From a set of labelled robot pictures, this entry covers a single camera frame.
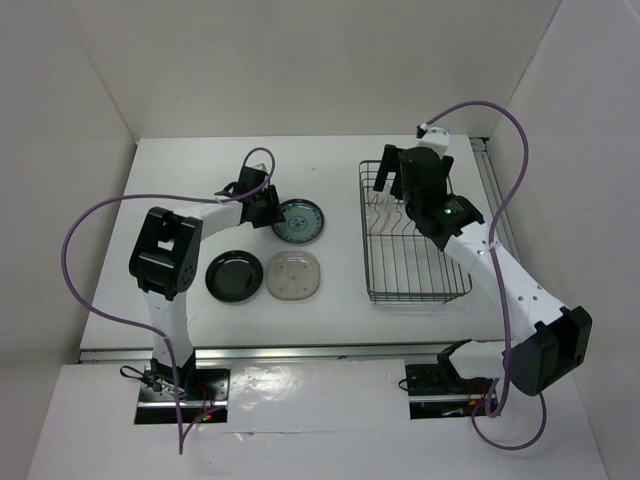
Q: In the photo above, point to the clear ribbed glass plate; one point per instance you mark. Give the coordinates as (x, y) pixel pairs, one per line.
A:
(384, 214)

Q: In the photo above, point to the frosted beige glass plate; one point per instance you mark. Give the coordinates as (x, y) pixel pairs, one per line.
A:
(293, 275)

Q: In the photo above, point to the aluminium front rail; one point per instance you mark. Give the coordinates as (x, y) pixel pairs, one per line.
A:
(275, 353)

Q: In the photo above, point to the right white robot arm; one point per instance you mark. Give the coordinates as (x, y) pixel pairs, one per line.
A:
(544, 340)

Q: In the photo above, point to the blue patterned ceramic plate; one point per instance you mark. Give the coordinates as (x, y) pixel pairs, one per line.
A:
(303, 222)

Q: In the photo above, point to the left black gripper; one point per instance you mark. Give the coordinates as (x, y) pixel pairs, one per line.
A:
(274, 213)

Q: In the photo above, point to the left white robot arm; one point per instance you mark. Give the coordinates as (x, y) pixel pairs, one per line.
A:
(165, 258)

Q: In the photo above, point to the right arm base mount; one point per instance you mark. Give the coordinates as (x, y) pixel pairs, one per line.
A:
(434, 394)

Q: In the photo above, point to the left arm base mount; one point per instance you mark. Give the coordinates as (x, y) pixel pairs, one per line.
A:
(156, 406)

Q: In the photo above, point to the metal wire dish rack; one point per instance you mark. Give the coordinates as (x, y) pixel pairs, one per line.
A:
(408, 267)

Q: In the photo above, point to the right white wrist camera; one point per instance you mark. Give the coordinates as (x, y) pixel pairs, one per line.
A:
(432, 141)

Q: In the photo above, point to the black round plate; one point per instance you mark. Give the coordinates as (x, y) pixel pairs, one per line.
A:
(234, 276)

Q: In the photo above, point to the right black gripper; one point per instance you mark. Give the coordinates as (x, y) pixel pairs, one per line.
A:
(389, 163)

